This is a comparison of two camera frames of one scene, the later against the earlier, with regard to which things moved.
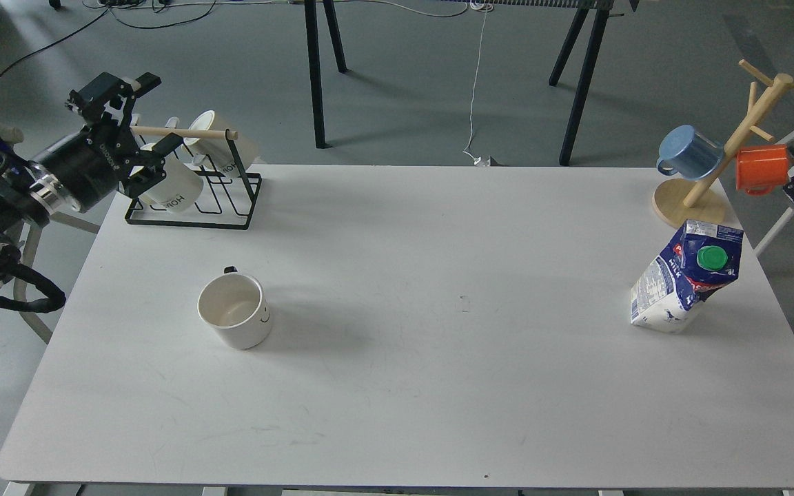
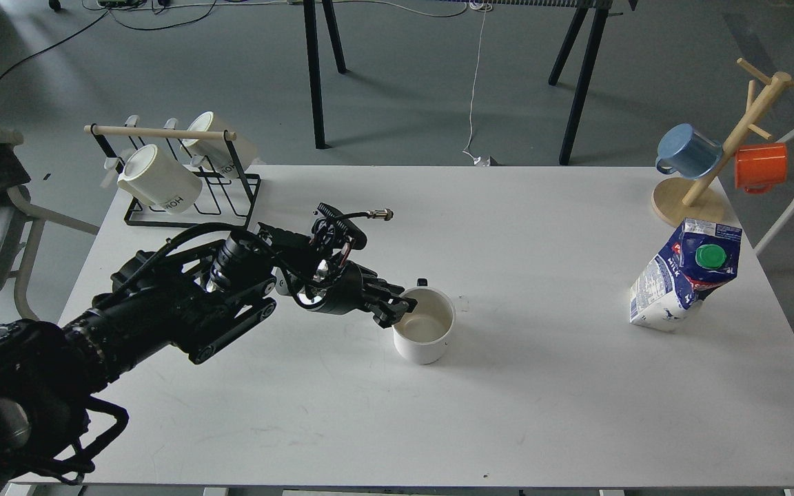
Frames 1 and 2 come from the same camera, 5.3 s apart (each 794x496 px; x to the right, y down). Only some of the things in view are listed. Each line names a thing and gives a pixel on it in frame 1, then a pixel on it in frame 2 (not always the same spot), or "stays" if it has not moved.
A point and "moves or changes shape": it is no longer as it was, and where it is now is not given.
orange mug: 759,169 stays
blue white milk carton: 700,258 stays
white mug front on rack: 178,190 stays
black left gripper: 92,164 -> 344,286
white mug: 234,305 moves or changes shape
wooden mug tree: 688,199 stays
